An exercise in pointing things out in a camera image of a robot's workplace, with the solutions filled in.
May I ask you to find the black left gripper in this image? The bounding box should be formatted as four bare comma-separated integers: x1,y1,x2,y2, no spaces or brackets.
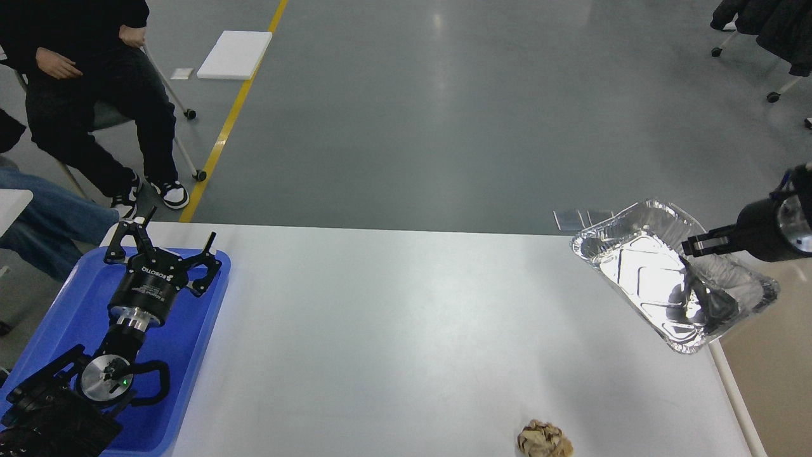
103,206,223,328

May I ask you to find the crumpled brown paper ball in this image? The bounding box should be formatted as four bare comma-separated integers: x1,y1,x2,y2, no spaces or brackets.
516,420,574,456

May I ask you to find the person in blue jeans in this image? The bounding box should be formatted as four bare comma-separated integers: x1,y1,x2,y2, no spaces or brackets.
1,157,121,282

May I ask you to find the chair with dark coat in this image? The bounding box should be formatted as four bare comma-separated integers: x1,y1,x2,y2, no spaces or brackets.
710,1,811,102

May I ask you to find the right clear floor plate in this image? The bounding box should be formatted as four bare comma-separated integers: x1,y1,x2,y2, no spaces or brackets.
587,210,615,227

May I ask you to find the aluminium foil tray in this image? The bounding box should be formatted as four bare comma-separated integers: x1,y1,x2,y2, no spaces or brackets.
570,199,780,355

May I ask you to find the grey wheeled chair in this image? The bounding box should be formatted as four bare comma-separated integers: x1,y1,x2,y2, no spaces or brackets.
13,39,207,202

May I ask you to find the blue plastic tray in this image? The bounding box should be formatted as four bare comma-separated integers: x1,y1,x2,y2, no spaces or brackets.
2,247,231,456

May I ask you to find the white foam board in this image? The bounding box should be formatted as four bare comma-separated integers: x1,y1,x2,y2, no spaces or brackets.
197,30,273,81

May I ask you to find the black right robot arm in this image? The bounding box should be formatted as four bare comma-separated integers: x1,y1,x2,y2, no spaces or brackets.
682,164,811,262

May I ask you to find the white side table corner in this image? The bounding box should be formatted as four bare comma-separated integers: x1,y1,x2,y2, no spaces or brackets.
1,190,33,236

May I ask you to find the clear floor plate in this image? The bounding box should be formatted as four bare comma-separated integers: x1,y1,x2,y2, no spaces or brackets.
552,209,586,232
587,210,615,227

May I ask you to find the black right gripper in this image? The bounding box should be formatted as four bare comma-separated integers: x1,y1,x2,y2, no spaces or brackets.
682,194,811,262

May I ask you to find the left clear floor plate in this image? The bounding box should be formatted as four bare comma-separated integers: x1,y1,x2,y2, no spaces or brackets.
552,209,586,232

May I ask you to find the beige plastic bin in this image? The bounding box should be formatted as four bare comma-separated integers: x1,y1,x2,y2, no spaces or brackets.
711,253,811,456

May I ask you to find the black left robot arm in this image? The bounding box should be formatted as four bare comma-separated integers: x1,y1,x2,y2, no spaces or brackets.
2,221,231,456

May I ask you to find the small white floor card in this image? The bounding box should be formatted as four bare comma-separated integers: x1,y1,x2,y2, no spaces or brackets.
170,69,194,81

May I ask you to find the seated person in black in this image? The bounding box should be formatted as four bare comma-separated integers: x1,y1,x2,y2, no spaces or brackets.
2,1,189,219

